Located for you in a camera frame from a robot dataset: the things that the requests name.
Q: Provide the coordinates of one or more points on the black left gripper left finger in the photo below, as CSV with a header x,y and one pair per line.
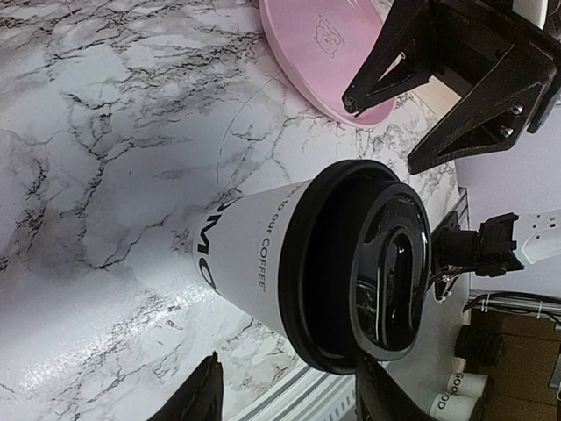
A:
x,y
199,398

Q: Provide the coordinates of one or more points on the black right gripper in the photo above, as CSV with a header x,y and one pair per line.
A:
x,y
505,70

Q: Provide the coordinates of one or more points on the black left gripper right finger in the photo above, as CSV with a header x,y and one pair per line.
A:
x,y
379,396

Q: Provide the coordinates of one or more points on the black plastic cup lid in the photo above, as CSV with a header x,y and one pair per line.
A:
x,y
354,267

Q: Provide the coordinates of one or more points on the white paper coffee cup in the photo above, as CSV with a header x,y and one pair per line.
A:
x,y
237,250

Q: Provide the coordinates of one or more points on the pink round plate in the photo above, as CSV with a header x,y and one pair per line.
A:
x,y
320,46

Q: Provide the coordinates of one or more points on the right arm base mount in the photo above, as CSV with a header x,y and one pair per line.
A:
x,y
489,251

